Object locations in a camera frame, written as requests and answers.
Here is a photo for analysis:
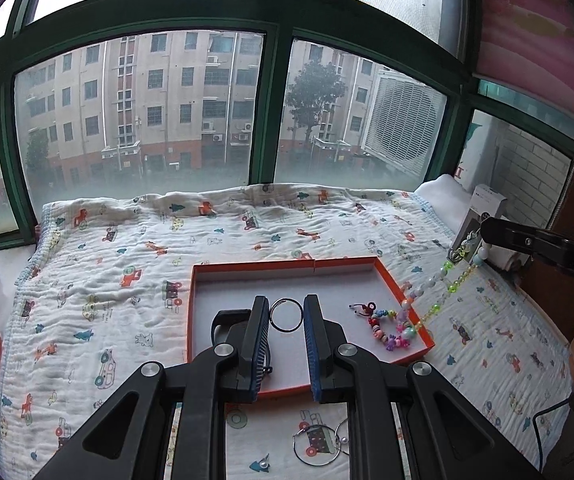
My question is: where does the colourful candy bead bracelet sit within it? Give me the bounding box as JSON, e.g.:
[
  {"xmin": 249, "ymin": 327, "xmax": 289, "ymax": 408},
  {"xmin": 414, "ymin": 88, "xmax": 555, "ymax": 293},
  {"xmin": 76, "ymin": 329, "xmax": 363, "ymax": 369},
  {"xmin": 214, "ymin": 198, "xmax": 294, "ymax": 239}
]
[{"xmin": 349, "ymin": 301, "xmax": 413, "ymax": 352}]

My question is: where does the pink curtain right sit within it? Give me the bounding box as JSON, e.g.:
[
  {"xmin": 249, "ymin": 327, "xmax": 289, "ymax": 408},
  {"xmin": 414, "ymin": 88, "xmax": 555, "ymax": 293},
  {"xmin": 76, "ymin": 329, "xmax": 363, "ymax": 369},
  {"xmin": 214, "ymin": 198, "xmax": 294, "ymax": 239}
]
[{"xmin": 476, "ymin": 0, "xmax": 574, "ymax": 117}]

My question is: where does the white grey product box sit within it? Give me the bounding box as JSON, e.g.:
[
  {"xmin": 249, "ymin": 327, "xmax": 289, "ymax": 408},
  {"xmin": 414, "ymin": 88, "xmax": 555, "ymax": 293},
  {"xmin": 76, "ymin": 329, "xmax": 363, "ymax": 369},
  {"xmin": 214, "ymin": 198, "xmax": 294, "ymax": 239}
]
[{"xmin": 448, "ymin": 184, "xmax": 508, "ymax": 263}]

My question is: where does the cartoon print white quilt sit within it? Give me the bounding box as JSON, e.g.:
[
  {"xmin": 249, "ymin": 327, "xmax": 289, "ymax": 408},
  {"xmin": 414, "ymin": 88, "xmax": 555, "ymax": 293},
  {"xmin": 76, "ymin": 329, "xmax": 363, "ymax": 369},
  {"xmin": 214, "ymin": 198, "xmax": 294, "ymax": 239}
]
[{"xmin": 0, "ymin": 184, "xmax": 572, "ymax": 479}]

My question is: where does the pastel bead necklace with charm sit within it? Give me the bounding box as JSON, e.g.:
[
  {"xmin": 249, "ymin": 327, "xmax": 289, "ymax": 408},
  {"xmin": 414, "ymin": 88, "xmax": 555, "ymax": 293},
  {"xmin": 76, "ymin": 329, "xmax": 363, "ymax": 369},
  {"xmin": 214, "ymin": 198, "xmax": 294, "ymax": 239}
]
[{"xmin": 396, "ymin": 231, "xmax": 489, "ymax": 340}]

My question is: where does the green window frame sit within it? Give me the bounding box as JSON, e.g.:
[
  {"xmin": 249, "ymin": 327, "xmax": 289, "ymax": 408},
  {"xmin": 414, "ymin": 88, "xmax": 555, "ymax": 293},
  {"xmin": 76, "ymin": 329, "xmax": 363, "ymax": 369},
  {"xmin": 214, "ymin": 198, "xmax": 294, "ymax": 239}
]
[{"xmin": 0, "ymin": 0, "xmax": 574, "ymax": 250}]

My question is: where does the large silver hoop earring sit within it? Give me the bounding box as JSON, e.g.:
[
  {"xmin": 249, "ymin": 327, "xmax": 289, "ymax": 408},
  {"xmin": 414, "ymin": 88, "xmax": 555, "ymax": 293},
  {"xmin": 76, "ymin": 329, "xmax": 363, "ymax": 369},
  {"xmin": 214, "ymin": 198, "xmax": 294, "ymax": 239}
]
[{"xmin": 293, "ymin": 422, "xmax": 341, "ymax": 468}]

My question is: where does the orange shallow box tray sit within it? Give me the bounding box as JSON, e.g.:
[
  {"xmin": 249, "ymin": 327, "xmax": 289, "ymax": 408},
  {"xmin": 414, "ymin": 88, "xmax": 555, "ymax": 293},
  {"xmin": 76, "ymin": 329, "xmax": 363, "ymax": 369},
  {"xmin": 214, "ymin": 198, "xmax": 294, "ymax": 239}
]
[{"xmin": 187, "ymin": 257, "xmax": 435, "ymax": 398}]

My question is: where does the black smart watch band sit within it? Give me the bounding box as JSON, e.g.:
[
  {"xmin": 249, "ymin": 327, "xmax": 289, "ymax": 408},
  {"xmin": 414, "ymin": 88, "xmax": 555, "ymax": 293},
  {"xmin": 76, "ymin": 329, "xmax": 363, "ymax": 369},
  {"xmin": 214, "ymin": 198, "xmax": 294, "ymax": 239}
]
[{"xmin": 210, "ymin": 309, "xmax": 273, "ymax": 377}]

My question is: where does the silver hoop earring with pearl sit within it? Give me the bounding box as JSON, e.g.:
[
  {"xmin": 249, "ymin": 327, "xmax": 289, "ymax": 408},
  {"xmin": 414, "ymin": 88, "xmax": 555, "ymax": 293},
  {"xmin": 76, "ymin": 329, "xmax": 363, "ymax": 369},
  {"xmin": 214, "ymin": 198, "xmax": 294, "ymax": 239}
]
[{"xmin": 334, "ymin": 418, "xmax": 349, "ymax": 454}]

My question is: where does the folded white towel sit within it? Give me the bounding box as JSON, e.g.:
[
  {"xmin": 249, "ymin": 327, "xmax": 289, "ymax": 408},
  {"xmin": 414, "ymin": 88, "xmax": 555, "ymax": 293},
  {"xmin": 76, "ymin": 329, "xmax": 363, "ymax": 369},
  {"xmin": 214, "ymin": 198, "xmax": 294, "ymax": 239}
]
[{"xmin": 415, "ymin": 174, "xmax": 528, "ymax": 272}]

